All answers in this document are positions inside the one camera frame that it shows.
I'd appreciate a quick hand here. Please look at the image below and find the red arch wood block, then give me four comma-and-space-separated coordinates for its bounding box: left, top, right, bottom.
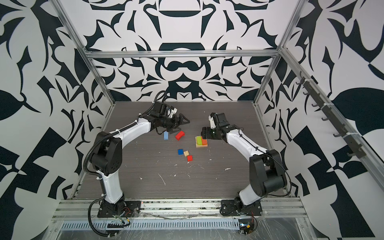
175, 131, 185, 141

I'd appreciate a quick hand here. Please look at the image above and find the lime green wood block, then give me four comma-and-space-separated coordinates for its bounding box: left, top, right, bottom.
196, 136, 203, 146

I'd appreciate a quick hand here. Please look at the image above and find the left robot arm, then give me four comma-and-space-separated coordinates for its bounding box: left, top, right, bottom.
83, 114, 190, 214

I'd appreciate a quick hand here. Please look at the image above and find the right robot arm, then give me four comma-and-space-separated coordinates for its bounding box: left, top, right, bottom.
202, 113, 288, 208

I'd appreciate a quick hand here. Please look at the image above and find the right circuit board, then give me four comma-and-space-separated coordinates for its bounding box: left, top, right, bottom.
239, 218, 258, 235

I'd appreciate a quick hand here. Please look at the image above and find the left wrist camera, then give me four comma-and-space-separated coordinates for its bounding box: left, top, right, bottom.
152, 102, 178, 118

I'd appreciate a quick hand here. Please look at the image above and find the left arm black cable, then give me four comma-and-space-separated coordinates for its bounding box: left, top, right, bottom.
82, 89, 168, 238

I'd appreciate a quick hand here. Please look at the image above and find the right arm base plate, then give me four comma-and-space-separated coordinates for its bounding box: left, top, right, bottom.
220, 198, 263, 217

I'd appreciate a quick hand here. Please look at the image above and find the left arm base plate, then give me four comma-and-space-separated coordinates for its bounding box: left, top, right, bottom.
97, 200, 142, 218

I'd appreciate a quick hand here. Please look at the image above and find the white slotted cable duct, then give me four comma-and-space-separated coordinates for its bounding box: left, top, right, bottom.
59, 218, 241, 231

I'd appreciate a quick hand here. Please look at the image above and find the aluminium frame crossbar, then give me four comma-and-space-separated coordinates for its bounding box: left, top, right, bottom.
85, 50, 278, 59

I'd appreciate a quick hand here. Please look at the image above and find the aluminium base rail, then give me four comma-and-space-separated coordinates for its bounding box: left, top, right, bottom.
52, 198, 308, 220

